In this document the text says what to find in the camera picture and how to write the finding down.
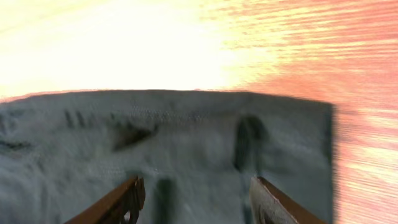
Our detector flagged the black shorts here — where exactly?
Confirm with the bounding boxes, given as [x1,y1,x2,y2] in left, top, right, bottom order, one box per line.
[1,90,333,223]

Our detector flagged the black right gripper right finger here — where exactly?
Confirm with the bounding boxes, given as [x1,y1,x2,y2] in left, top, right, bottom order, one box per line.
[249,177,326,224]

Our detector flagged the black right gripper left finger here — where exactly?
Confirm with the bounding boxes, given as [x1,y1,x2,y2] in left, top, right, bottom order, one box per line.
[65,177,146,224]

